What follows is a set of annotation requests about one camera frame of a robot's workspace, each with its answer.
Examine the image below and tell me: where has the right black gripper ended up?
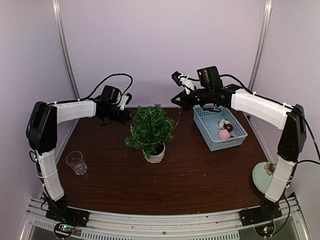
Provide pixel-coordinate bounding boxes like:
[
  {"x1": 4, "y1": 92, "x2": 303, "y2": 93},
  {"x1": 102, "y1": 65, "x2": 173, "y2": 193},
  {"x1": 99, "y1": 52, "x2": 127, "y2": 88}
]
[{"x1": 171, "y1": 87, "x2": 213, "y2": 112}]

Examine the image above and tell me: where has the small green christmas tree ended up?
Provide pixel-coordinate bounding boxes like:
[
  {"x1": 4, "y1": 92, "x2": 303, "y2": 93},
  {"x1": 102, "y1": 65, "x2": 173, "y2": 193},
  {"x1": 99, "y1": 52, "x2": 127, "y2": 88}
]
[{"x1": 125, "y1": 104, "x2": 174, "y2": 160}]

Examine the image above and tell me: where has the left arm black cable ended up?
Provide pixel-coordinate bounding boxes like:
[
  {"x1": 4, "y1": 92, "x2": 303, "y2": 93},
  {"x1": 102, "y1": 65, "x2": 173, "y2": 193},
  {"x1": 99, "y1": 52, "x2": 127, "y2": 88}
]
[{"x1": 78, "y1": 73, "x2": 134, "y2": 101}]

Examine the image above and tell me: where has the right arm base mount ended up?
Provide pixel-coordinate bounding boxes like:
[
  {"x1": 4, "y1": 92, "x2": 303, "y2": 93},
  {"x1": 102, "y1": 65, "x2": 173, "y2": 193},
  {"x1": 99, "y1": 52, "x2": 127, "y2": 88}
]
[{"x1": 239, "y1": 206, "x2": 283, "y2": 238}]

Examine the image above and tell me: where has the copper wire light string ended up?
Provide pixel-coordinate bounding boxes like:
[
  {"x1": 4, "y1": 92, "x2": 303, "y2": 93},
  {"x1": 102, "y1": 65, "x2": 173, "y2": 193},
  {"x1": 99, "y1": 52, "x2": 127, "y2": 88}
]
[{"x1": 129, "y1": 106, "x2": 183, "y2": 148}]

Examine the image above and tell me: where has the front aluminium rail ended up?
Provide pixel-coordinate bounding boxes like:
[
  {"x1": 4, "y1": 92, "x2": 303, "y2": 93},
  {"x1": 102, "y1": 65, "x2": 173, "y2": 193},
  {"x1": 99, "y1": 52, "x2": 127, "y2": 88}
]
[{"x1": 18, "y1": 196, "x2": 311, "y2": 240}]

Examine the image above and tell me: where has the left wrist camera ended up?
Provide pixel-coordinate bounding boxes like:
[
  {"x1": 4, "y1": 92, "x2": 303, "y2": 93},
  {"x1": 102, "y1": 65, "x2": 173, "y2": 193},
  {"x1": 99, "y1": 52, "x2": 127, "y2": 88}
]
[{"x1": 118, "y1": 93, "x2": 133, "y2": 111}]

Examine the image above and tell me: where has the red bauble ornament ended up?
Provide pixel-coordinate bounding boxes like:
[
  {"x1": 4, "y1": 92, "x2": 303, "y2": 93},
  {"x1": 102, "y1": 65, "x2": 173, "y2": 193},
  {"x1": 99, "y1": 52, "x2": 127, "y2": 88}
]
[{"x1": 224, "y1": 123, "x2": 233, "y2": 132}]

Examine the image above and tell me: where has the pink pompom ornament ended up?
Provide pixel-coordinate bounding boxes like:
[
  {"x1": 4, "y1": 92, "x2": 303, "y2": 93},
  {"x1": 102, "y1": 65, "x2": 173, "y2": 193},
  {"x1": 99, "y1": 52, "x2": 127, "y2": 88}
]
[{"x1": 219, "y1": 129, "x2": 231, "y2": 140}]

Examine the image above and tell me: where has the right aluminium frame post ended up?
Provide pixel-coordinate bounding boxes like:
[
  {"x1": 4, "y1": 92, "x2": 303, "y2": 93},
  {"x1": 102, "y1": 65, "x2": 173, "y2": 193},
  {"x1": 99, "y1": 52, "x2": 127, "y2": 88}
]
[{"x1": 248, "y1": 0, "x2": 273, "y2": 91}]

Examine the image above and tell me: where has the pale green floral plate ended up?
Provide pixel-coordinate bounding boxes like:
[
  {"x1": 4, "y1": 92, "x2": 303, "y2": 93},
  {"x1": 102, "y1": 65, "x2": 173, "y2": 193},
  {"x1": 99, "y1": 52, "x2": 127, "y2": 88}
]
[{"x1": 252, "y1": 162, "x2": 276, "y2": 194}]

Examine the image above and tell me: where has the aluminium frame post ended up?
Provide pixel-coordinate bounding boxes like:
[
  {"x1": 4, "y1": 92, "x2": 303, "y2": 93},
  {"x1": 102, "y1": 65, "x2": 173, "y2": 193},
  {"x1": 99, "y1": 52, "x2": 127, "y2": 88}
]
[
  {"x1": 248, "y1": 0, "x2": 273, "y2": 91},
  {"x1": 52, "y1": 0, "x2": 80, "y2": 99}
]

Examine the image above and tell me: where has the white tree pot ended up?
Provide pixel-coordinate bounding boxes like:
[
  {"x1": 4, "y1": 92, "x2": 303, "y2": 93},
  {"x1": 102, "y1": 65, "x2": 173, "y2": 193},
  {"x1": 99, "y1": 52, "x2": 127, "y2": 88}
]
[{"x1": 142, "y1": 143, "x2": 166, "y2": 164}]

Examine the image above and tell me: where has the blue plastic basket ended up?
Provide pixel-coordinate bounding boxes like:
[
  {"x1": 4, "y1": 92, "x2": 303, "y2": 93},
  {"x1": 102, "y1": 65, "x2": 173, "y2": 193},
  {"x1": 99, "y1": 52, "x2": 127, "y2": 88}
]
[{"x1": 193, "y1": 106, "x2": 248, "y2": 152}]

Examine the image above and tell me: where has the left aluminium frame post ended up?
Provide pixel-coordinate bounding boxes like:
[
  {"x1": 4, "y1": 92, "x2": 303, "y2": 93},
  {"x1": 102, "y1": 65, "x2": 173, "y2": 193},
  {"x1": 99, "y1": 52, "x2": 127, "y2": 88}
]
[{"x1": 52, "y1": 0, "x2": 80, "y2": 99}]

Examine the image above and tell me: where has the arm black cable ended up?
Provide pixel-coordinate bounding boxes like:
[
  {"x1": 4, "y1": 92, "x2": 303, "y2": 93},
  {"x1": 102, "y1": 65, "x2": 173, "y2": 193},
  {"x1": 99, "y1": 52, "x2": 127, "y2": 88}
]
[
  {"x1": 189, "y1": 73, "x2": 258, "y2": 96},
  {"x1": 78, "y1": 73, "x2": 134, "y2": 101}
]

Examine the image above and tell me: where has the clear drinking glass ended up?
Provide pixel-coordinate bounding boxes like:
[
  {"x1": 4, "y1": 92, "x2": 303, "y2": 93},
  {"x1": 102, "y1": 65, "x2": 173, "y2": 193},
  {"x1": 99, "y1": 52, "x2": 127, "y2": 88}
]
[{"x1": 65, "y1": 150, "x2": 88, "y2": 176}]

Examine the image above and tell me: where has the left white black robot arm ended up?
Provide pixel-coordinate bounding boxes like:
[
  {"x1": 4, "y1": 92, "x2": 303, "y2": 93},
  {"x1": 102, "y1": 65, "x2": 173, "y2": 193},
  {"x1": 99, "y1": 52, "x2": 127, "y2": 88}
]
[{"x1": 26, "y1": 85, "x2": 132, "y2": 222}]

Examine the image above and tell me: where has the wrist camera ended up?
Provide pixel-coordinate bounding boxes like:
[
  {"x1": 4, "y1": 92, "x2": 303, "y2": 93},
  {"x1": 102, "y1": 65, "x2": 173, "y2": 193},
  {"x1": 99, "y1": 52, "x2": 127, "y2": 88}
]
[
  {"x1": 118, "y1": 93, "x2": 133, "y2": 111},
  {"x1": 171, "y1": 71, "x2": 196, "y2": 95}
]

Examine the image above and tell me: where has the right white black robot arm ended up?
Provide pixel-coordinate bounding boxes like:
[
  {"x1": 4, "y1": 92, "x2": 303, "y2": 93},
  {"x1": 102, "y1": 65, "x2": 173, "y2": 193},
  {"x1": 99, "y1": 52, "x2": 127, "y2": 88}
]
[{"x1": 171, "y1": 66, "x2": 307, "y2": 221}]

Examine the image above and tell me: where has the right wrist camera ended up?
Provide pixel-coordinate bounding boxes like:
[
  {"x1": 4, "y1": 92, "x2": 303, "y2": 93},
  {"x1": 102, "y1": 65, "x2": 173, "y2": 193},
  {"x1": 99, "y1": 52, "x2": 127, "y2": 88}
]
[{"x1": 171, "y1": 71, "x2": 196, "y2": 95}]

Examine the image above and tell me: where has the white fluffy ornament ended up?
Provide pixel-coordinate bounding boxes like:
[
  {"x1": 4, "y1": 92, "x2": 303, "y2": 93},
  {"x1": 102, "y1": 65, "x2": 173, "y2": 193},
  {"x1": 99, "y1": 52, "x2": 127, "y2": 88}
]
[{"x1": 217, "y1": 119, "x2": 229, "y2": 129}]

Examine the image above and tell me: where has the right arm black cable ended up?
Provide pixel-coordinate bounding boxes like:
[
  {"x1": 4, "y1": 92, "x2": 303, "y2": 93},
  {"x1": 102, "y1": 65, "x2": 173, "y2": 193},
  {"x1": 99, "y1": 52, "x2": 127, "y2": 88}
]
[{"x1": 189, "y1": 73, "x2": 258, "y2": 96}]

